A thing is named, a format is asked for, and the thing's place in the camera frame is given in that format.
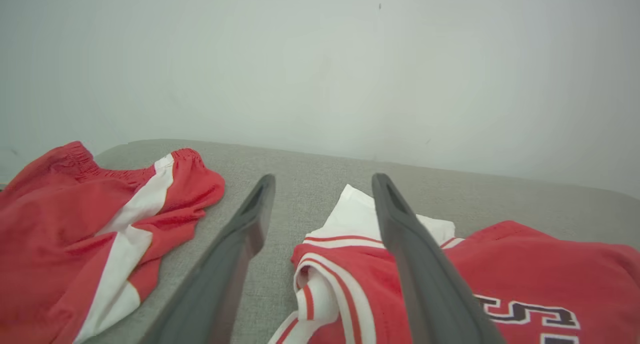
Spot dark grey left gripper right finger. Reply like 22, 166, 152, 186
371, 173, 506, 344

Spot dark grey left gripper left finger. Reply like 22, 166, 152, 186
140, 173, 277, 344

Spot red white lettered jersey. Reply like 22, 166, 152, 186
267, 184, 640, 344

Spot red white basketball shorts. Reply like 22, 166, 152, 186
0, 141, 226, 344

